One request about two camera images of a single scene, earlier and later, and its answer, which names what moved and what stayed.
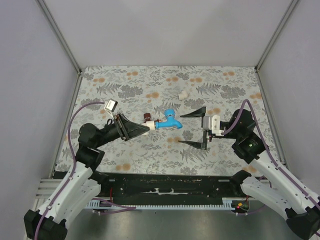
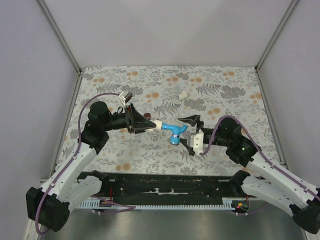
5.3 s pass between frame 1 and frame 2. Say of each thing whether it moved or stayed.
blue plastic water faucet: moved
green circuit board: stayed
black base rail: stayed
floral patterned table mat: stayed
